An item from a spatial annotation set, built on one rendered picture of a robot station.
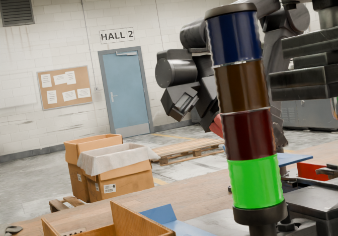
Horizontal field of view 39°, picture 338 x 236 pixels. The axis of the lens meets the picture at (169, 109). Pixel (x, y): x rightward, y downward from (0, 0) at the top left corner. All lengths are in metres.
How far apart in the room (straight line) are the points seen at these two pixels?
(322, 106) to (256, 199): 7.45
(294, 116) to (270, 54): 7.34
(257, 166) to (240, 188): 0.02
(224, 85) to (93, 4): 11.53
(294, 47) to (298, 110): 7.66
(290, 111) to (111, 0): 5.57
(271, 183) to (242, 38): 0.10
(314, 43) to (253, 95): 0.27
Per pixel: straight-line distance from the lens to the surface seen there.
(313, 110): 7.97
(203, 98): 0.89
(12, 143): 11.33
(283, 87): 0.60
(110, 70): 11.67
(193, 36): 0.92
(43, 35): 11.50
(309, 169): 0.94
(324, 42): 0.59
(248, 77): 0.34
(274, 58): 1.06
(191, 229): 0.75
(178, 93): 0.86
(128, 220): 0.75
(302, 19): 1.10
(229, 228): 0.74
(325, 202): 0.59
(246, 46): 0.34
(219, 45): 0.34
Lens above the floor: 1.15
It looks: 3 degrees down
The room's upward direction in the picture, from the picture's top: 9 degrees counter-clockwise
